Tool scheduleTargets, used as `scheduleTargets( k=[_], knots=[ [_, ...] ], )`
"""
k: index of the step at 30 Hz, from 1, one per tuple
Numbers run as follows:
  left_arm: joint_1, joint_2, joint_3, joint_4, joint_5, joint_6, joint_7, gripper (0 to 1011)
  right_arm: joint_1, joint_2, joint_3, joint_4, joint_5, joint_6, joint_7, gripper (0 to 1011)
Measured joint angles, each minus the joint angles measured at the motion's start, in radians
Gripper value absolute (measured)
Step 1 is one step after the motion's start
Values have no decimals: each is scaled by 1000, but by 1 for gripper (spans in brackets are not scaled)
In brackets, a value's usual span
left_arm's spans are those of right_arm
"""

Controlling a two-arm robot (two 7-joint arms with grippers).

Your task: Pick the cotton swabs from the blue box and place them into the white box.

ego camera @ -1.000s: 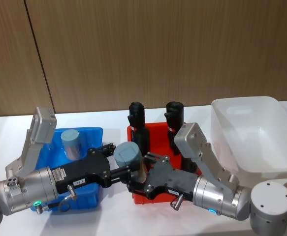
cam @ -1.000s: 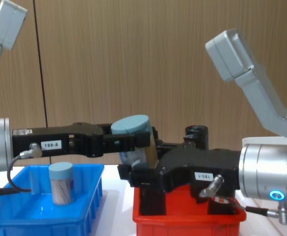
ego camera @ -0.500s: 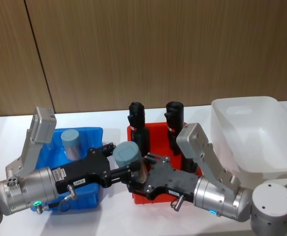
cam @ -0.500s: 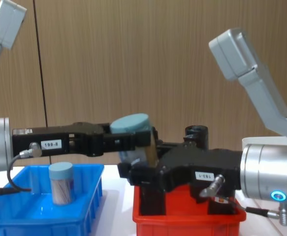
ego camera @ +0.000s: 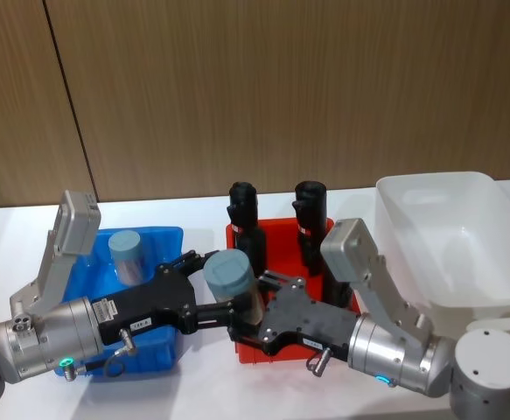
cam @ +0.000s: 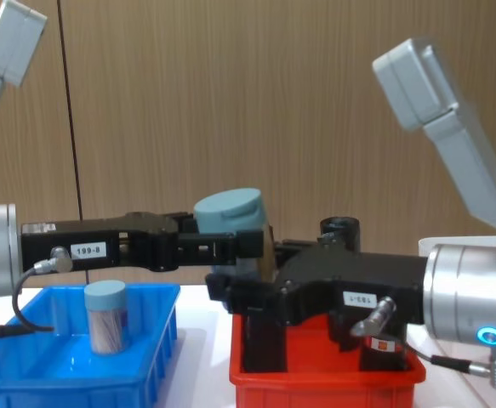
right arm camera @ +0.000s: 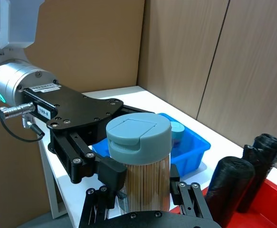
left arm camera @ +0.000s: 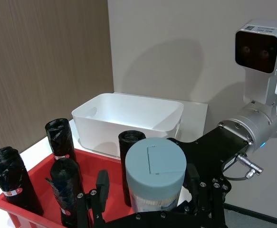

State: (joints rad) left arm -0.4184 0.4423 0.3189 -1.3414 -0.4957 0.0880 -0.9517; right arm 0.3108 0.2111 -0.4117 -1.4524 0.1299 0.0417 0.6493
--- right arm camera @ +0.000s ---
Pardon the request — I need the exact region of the toothpick jar with grey lid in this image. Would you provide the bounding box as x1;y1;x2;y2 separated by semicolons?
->
105;112;172;212

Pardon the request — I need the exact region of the white table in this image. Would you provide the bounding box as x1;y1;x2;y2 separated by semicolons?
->
37;85;277;228

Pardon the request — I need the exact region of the small jar with blue lid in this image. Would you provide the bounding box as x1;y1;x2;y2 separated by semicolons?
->
170;121;186;146

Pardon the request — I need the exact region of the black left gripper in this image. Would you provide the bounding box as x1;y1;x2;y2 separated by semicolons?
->
18;83;157;192

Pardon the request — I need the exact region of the dark cable with silver plug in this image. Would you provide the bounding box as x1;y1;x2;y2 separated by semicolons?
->
0;102;46;143

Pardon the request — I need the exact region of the blue plastic tray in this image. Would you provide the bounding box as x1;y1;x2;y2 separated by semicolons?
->
92;113;211;177

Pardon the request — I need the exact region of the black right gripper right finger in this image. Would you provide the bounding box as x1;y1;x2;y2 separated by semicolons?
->
169;164;213;220

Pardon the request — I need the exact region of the black plastic bag roll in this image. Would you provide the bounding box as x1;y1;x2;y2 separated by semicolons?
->
237;133;277;214
204;156;256;228

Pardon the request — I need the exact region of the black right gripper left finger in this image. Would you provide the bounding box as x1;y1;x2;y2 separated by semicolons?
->
78;185;129;228

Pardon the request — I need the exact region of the red plastic tray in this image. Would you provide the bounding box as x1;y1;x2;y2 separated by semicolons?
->
169;178;277;228

